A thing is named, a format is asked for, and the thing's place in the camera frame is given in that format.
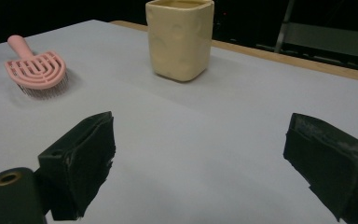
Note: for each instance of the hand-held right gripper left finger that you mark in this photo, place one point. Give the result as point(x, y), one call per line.
point(77, 168)

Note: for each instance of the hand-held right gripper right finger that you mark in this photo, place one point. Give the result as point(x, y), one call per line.
point(332, 161)

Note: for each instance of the grey metal stand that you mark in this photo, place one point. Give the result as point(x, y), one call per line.
point(323, 39)

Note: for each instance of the pink hairbrush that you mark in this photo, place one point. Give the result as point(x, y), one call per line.
point(45, 77)

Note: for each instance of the cream square ceramic cup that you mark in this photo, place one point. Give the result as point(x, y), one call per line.
point(180, 46)

